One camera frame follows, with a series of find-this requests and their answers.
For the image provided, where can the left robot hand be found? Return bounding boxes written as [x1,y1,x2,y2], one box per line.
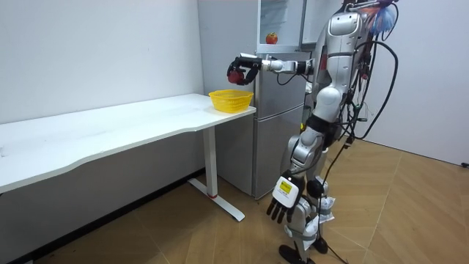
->
[266,175,306,224]

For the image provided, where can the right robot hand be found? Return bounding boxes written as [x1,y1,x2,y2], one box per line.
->
[226,53,264,87]

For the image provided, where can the dark red fruit soft toy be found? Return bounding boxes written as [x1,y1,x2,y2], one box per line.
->
[227,68,245,85]

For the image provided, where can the robot legs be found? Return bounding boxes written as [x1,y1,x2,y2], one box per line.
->
[278,133,336,264]

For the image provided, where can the yellow plastic basket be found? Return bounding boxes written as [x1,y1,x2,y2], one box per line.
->
[208,89,254,114]

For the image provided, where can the grey fridge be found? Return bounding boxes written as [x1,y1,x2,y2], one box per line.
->
[197,0,313,200]

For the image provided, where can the robot body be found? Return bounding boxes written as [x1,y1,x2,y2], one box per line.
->
[311,0,399,147]

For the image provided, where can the open grey fridge door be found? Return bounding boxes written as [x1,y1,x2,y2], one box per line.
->
[300,0,344,47]

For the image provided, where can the white standing desk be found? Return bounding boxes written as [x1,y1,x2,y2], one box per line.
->
[0,92,257,223]

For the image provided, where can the black floor cable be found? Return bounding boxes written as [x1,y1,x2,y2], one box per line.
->
[315,139,355,264]

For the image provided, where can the cable bundle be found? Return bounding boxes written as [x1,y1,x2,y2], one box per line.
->
[346,0,401,42]

